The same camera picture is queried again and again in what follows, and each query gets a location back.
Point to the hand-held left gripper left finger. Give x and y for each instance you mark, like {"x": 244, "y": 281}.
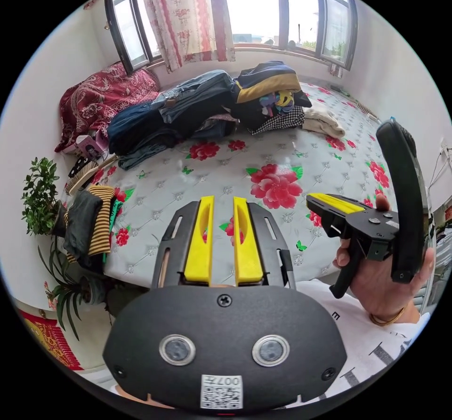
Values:
{"x": 198, "y": 243}

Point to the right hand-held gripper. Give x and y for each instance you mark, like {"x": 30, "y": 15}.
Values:
{"x": 356, "y": 225}

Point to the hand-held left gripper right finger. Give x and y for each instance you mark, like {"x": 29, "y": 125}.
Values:
{"x": 248, "y": 247}

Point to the long-leaved potted plant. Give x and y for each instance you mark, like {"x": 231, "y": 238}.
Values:
{"x": 67, "y": 285}

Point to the person's right hand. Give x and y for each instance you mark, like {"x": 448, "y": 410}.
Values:
{"x": 381, "y": 285}

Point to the bed with floral sheet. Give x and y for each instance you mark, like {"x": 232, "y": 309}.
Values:
{"x": 212, "y": 187}

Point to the beige garment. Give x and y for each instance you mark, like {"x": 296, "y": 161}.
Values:
{"x": 323, "y": 121}

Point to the stack of folded clothes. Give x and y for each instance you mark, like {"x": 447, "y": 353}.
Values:
{"x": 84, "y": 222}

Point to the wooden brush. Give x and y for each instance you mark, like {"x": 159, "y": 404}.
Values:
{"x": 83, "y": 178}

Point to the pile of clothes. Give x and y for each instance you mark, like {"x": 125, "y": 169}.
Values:
{"x": 197, "y": 95}

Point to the pink box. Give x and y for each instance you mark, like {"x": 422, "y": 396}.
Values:
{"x": 84, "y": 144}

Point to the small-leaved potted plant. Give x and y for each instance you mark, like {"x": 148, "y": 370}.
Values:
{"x": 39, "y": 194}

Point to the red patterned quilt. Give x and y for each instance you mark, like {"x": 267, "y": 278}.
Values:
{"x": 95, "y": 98}

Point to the window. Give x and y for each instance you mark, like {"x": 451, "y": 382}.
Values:
{"x": 254, "y": 7}

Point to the red and white curtain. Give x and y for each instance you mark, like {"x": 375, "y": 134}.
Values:
{"x": 187, "y": 14}

